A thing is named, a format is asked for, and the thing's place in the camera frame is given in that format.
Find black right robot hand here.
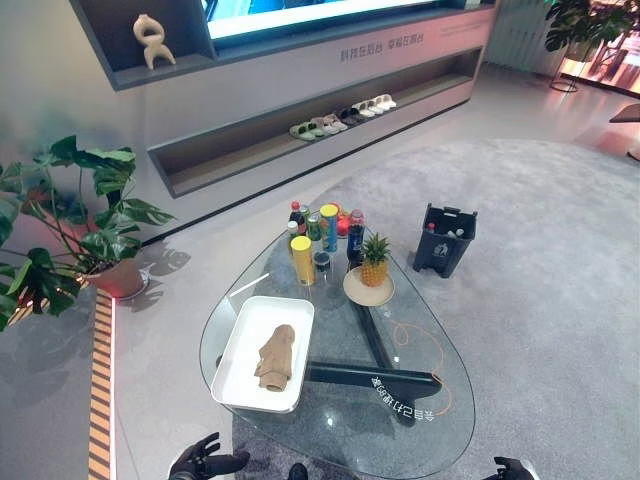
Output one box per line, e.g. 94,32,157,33
492,455,540,480

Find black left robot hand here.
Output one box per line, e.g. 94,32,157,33
167,431,251,480

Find white rectangular tray basket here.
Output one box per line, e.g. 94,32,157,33
210,295,316,415

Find beige folded cloth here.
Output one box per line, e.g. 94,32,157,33
253,324,298,393

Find yellow striped floor strip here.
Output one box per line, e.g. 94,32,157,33
87,288,118,480

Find oval glass coffee table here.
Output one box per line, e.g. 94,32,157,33
199,219,477,477

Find grey round rug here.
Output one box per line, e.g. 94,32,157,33
231,138,640,480

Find black table base legs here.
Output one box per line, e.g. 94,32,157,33
304,294,444,401

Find brown plant pot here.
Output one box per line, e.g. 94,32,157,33
85,257,147,300

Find glass tumbler dark drink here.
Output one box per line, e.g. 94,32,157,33
312,250,333,287

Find dark grey trash bin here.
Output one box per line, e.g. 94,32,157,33
412,202,479,278

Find beige round plate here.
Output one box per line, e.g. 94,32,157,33
342,265,397,307

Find pineapple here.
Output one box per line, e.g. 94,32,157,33
359,231,392,289

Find cola bottle red cap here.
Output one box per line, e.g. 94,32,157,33
288,200,308,236

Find green chips can yellow lid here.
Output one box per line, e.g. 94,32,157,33
319,203,343,254

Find cola bottle blue label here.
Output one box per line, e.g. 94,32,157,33
346,209,367,272

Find large monstera plant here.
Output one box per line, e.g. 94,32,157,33
0,134,177,332

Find dark furniture edge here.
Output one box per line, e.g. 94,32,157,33
610,103,640,162

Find black metal plant stand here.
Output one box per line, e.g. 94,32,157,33
549,47,582,94

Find beige abstract sculpture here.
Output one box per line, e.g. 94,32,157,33
131,13,178,71

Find monstera plant on stand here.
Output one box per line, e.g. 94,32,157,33
543,0,640,64

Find orange cable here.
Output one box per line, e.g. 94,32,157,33
391,319,455,417

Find grey wall cabinet unit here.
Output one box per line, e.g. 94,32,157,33
68,0,501,200

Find wall television screen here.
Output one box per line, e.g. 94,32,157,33
201,0,454,42

